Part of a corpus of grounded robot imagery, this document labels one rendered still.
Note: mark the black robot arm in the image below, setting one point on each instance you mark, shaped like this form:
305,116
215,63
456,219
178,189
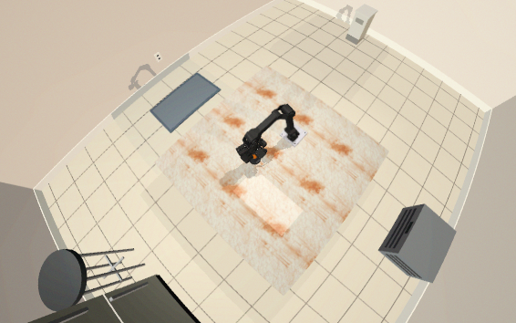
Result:
252,136

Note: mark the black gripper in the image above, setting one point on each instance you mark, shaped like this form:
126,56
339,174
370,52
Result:
249,155

